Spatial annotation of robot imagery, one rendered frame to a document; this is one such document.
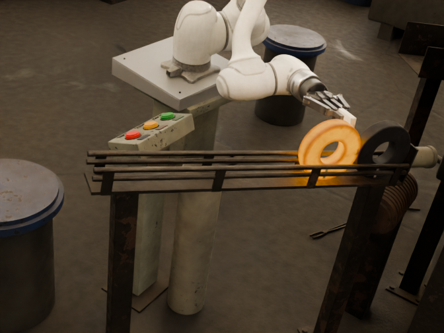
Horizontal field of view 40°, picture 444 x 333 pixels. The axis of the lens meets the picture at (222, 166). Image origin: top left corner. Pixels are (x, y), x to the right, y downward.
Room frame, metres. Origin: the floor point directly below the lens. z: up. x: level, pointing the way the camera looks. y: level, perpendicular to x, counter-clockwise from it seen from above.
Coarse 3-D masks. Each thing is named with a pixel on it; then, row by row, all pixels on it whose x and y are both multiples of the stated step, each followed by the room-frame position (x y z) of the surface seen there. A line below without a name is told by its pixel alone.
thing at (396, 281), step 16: (432, 208) 1.62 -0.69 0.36; (432, 224) 1.61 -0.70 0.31; (432, 240) 1.60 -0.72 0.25; (416, 256) 1.61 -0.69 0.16; (432, 256) 1.64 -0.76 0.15; (400, 272) 1.69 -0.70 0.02; (416, 272) 1.60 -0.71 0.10; (400, 288) 1.62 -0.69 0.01; (416, 288) 1.59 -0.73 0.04; (416, 304) 1.55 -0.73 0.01
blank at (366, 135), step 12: (384, 120) 1.34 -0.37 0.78; (372, 132) 1.30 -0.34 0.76; (384, 132) 1.30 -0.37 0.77; (396, 132) 1.32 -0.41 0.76; (372, 144) 1.29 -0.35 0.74; (396, 144) 1.33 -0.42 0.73; (408, 144) 1.34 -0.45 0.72; (360, 156) 1.28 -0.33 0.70; (372, 156) 1.30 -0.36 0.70; (384, 156) 1.34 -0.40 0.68; (396, 156) 1.33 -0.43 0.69; (372, 168) 1.30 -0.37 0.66; (384, 168) 1.32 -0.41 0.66
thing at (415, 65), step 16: (416, 32) 2.37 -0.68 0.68; (432, 32) 2.37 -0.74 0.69; (400, 48) 2.36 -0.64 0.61; (416, 48) 2.37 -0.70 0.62; (432, 48) 2.10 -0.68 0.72; (416, 64) 2.24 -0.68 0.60; (432, 64) 2.11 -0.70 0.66; (432, 80) 2.19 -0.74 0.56; (416, 96) 2.22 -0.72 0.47; (432, 96) 2.19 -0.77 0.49; (416, 112) 2.19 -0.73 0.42; (416, 128) 2.19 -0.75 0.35; (416, 144) 2.19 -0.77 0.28; (416, 208) 2.13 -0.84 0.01
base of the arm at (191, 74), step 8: (168, 64) 2.24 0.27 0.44; (176, 64) 2.21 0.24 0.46; (184, 64) 2.20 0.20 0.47; (208, 64) 2.24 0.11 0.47; (168, 72) 2.19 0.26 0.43; (176, 72) 2.19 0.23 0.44; (184, 72) 2.20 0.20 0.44; (192, 72) 2.20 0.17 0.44; (200, 72) 2.21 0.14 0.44; (208, 72) 2.24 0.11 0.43; (216, 72) 2.27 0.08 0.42; (192, 80) 2.16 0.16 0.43
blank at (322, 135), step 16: (320, 128) 1.24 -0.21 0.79; (336, 128) 1.24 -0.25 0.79; (352, 128) 1.26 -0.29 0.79; (304, 144) 1.23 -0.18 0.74; (320, 144) 1.23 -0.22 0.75; (352, 144) 1.27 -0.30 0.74; (304, 160) 1.21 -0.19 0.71; (320, 160) 1.23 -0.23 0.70; (336, 160) 1.26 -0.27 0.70; (352, 160) 1.27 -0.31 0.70; (320, 176) 1.24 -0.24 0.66
